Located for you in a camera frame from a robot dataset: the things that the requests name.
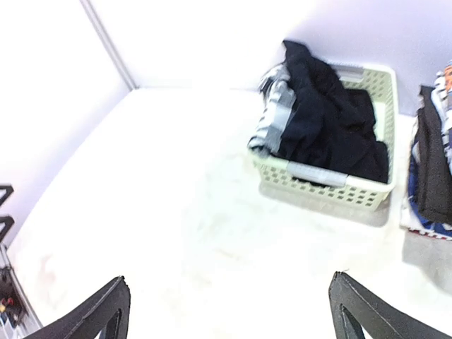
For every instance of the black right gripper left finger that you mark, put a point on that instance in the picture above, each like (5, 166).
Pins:
(104, 314)

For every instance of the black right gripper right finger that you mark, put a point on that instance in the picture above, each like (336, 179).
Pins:
(356, 311)

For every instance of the dark folded clothes stack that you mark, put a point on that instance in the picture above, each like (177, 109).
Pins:
(426, 207)

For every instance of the black t-shirt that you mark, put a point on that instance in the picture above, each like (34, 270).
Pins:
(330, 126)

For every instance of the black white patterned garment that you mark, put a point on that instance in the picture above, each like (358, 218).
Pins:
(278, 100)

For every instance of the pale green plastic laundry basket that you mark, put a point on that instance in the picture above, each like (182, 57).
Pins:
(381, 84)

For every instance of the orange blue patterned folded garment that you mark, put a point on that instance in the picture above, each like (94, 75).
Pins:
(441, 98)

